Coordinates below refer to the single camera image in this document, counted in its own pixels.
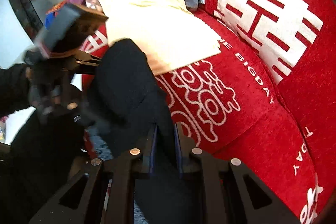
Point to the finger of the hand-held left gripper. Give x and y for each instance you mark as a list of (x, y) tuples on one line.
[(78, 113), (88, 62)]

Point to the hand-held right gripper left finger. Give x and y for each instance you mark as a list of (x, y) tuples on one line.
[(151, 153)]

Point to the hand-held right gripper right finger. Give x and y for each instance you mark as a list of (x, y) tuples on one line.
[(179, 153)]

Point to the black pants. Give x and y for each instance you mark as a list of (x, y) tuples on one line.
[(131, 87)]

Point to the person's left forearm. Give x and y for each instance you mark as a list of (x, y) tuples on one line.
[(13, 87)]

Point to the person's left hand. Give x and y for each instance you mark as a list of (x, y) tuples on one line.
[(42, 98)]

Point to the colourful box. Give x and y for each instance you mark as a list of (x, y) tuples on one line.
[(53, 15)]

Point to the blue leaf-patterned cloth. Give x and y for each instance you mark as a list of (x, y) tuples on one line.
[(101, 145)]

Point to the dark shelf unit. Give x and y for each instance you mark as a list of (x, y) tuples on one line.
[(26, 8)]

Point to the cream cloth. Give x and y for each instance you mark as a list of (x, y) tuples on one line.
[(147, 11)]

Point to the red printed blanket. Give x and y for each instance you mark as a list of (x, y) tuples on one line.
[(262, 113)]

